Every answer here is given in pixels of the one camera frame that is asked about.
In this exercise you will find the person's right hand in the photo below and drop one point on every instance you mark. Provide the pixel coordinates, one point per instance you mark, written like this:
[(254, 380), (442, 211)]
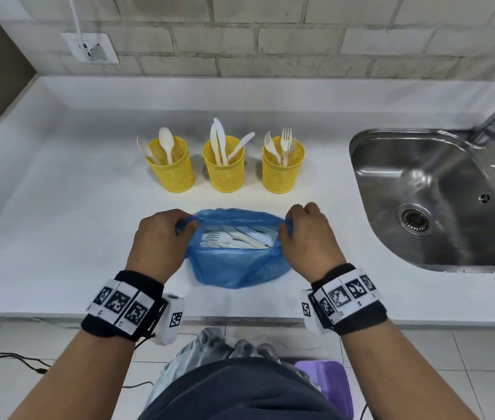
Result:
[(313, 244)]

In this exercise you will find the person's left hand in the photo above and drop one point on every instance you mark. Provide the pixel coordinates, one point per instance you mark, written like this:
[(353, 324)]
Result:
[(160, 244)]

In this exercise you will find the yellow mesh cup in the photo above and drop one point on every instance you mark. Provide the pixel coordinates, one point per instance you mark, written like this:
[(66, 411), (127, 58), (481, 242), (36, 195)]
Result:
[(282, 179), (225, 179), (173, 177)]

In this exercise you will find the bundle of white plastic cutlery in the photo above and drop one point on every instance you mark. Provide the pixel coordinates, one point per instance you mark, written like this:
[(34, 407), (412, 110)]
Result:
[(238, 238)]

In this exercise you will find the blue plastic bag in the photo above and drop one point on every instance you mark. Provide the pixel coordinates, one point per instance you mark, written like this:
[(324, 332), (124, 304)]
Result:
[(234, 268)]

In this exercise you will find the white plastic knife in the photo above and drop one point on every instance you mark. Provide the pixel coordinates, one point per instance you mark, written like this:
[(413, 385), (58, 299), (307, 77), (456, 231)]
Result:
[(245, 140), (221, 133), (213, 139)]

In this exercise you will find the person's left forearm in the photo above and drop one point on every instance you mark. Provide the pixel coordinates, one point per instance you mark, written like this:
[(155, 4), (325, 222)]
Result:
[(76, 380)]

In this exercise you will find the person's right forearm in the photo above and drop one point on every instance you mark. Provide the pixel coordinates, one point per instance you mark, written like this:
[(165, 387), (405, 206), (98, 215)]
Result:
[(400, 376)]

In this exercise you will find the person's dark shorts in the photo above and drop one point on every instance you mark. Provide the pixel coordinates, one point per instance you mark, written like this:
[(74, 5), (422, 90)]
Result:
[(238, 393)]

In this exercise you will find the black right wristband with markers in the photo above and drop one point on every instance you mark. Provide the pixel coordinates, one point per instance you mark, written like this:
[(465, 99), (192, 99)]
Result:
[(348, 299)]

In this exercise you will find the black wristband with markers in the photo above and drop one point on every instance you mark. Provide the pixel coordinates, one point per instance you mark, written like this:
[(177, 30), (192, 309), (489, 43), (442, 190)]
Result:
[(120, 306), (348, 299)]

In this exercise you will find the black left wristband with markers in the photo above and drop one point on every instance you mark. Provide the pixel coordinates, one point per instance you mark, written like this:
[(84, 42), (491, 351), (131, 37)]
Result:
[(120, 306)]

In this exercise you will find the grey shoe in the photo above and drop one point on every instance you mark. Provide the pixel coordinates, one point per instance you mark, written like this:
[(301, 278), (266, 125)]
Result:
[(211, 343), (254, 350)]

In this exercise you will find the stainless steel sink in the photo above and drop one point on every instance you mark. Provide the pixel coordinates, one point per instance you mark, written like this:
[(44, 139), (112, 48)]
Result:
[(431, 192)]

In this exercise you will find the purple plastic stool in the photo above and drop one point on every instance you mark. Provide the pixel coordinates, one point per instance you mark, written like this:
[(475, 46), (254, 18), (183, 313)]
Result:
[(330, 380)]

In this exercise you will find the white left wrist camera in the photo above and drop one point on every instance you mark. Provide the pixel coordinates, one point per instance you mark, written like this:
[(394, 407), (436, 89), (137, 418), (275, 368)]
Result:
[(170, 321)]

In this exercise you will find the white wall socket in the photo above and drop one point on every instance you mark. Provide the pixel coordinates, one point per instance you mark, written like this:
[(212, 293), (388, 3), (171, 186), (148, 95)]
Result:
[(72, 48)]

